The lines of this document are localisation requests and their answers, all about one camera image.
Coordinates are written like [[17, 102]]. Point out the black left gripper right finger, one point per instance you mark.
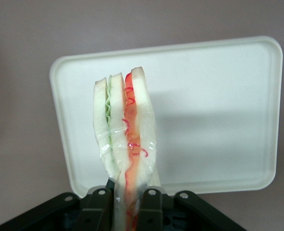
[[151, 209]]

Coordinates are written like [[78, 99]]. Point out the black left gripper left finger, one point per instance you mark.
[[98, 209]]

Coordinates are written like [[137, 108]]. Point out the triangle sandwich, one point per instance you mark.
[[118, 125]]

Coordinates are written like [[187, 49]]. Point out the cream plastic tray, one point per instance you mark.
[[216, 108]]

